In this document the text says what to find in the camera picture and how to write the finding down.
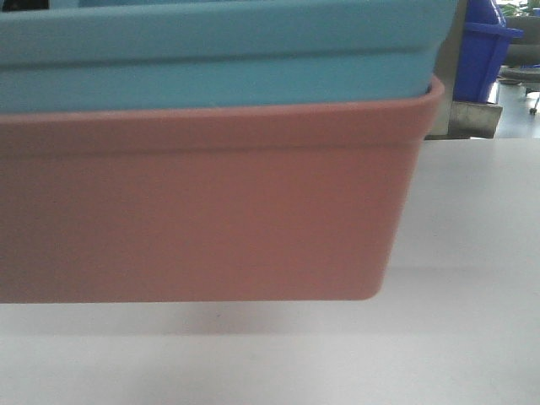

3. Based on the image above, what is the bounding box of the pink plastic box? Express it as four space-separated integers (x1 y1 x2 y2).
1 78 444 303

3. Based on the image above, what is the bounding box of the light blue plastic box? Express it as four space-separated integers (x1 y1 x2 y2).
1 1 456 114

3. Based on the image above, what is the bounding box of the stainless steel shelf rack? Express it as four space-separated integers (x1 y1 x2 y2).
425 1 503 140

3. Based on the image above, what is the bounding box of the blue crate at far right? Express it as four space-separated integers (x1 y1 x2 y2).
453 0 523 103

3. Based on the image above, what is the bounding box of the grey chair at right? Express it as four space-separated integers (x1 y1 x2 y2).
499 16 539 96

